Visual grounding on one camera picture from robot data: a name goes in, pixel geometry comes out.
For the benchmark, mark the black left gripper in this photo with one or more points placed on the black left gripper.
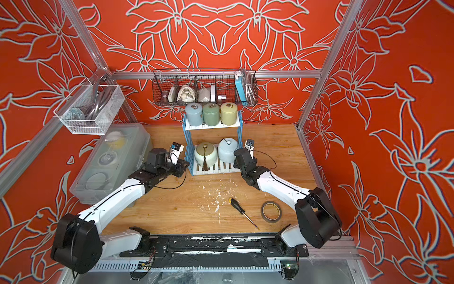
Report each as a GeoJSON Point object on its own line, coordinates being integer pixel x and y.
{"type": "Point", "coordinates": [180, 167]}

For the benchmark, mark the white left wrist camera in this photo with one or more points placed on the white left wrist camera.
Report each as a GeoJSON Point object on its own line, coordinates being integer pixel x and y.
{"type": "Point", "coordinates": [174, 153]}

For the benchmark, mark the green tea canister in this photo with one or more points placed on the green tea canister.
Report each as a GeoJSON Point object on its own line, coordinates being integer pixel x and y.
{"type": "Point", "coordinates": [211, 114]}

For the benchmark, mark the grey tubes in basket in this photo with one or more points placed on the grey tubes in basket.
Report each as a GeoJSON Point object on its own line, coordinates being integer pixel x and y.
{"type": "Point", "coordinates": [98, 100]}

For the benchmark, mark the cream round jar with tassel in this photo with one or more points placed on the cream round jar with tassel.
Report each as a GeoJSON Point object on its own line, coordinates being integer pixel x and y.
{"type": "Point", "coordinates": [206, 155]}

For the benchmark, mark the brown tape roll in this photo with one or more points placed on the brown tape roll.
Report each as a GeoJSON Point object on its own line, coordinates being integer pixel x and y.
{"type": "Point", "coordinates": [271, 212]}

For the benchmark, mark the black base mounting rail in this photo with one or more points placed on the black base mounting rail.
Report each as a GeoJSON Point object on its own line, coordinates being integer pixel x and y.
{"type": "Point", "coordinates": [261, 244]}

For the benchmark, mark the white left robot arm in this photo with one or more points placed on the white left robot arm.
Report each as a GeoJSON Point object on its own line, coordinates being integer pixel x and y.
{"type": "Point", "coordinates": [78, 241]}

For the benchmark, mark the clear plastic wall basket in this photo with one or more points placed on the clear plastic wall basket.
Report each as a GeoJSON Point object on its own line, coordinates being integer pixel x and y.
{"type": "Point", "coordinates": [81, 96]}

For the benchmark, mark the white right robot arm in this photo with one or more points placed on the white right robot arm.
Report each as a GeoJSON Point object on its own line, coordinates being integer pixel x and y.
{"type": "Point", "coordinates": [317, 219]}

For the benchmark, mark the light blue flat box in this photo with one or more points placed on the light blue flat box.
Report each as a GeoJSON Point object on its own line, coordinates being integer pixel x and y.
{"type": "Point", "coordinates": [239, 83]}

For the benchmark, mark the black yellow screwdriver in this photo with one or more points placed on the black yellow screwdriver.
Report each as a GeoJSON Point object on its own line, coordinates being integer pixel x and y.
{"type": "Point", "coordinates": [235, 204]}

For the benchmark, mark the blue tea canister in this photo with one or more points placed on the blue tea canister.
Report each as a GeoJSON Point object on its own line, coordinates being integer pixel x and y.
{"type": "Point", "coordinates": [194, 114]}

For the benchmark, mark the translucent plastic storage box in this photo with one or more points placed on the translucent plastic storage box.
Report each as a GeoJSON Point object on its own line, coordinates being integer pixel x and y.
{"type": "Point", "coordinates": [117, 155]}

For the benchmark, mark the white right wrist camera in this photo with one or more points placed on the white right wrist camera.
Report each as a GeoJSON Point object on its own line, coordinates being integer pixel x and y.
{"type": "Point", "coordinates": [250, 145]}

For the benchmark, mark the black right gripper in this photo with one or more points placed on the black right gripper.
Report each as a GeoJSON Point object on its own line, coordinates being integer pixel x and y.
{"type": "Point", "coordinates": [236, 164]}

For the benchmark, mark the yellow tea canister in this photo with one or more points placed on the yellow tea canister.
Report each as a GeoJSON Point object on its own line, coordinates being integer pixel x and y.
{"type": "Point", "coordinates": [229, 113]}

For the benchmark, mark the blue white slatted shelf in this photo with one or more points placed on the blue white slatted shelf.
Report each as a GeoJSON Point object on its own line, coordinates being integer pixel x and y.
{"type": "Point", "coordinates": [219, 167]}

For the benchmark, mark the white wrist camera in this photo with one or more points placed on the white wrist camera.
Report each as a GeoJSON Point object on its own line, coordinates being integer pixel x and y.
{"type": "Point", "coordinates": [250, 145]}
{"type": "Point", "coordinates": [174, 153]}

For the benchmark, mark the pale blue round jar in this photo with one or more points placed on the pale blue round jar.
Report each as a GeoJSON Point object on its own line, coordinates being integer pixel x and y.
{"type": "Point", "coordinates": [226, 149]}

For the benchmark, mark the black wire basket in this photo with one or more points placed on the black wire basket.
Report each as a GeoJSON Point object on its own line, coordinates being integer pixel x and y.
{"type": "Point", "coordinates": [177, 88]}

